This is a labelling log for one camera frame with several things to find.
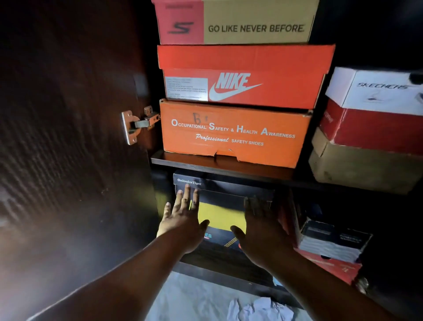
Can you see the red and tan shoe box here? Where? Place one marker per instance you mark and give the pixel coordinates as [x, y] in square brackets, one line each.
[257, 13]

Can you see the white paper pile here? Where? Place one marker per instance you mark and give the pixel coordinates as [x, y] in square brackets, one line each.
[261, 309]

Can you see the white Skechers shoebox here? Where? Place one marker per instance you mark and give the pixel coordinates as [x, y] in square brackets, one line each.
[390, 99]

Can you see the silver cabinet hinge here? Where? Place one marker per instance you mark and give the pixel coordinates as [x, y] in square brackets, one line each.
[127, 127]
[361, 285]

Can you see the red small shoebox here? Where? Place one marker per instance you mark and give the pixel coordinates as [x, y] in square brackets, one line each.
[380, 132]

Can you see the person's right forearm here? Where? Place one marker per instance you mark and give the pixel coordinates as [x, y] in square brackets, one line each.
[324, 291]

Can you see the yellow Lace Lynelle shoebox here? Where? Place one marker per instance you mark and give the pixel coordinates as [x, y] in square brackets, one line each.
[221, 216]

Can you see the person's left forearm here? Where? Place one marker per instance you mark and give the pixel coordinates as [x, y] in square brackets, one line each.
[115, 291]

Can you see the black Foamies shoebox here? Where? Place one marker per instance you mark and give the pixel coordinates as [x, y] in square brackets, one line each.
[218, 238]

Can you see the person's right hand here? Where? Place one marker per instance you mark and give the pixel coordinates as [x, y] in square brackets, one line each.
[264, 238]

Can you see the red and white shoe box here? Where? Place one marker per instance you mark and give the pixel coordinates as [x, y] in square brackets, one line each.
[281, 59]

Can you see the person's left hand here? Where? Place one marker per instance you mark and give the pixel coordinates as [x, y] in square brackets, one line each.
[181, 228]

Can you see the red GoWalk shoebox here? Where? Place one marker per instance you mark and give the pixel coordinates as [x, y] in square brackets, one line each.
[333, 268]

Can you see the tan cardboard shoebox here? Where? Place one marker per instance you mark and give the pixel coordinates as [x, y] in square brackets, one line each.
[363, 172]

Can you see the dark wooden cabinet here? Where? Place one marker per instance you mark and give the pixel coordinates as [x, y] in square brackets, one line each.
[66, 132]

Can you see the orange shoe box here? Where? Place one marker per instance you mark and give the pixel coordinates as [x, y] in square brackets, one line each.
[185, 145]

